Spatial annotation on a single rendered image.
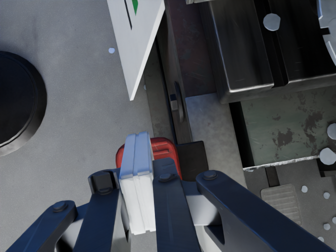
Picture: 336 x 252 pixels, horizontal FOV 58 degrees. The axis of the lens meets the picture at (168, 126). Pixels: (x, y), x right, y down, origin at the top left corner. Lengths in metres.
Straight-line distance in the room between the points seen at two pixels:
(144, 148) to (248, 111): 0.28
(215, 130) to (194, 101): 0.05
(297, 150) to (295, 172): 0.70
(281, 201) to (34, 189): 0.79
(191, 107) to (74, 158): 0.73
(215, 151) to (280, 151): 0.09
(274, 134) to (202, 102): 0.11
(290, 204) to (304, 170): 0.23
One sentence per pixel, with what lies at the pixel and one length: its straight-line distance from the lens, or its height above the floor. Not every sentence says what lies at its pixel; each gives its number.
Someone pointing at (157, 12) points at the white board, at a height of 0.53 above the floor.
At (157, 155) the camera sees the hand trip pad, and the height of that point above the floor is 0.76.
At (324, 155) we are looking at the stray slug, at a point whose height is 0.65.
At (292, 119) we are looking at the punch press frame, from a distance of 0.45.
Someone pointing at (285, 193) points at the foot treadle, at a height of 0.16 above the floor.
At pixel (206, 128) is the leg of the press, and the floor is 0.64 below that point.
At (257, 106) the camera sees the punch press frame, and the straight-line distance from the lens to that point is 0.44.
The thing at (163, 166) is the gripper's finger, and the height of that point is 0.89.
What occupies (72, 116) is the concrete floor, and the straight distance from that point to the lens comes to 1.12.
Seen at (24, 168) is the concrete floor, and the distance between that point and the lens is 1.15.
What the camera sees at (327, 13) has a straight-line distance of 0.35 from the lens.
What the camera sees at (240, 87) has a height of 0.71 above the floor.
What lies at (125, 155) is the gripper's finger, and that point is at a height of 0.89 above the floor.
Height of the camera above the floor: 1.05
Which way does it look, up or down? 80 degrees down
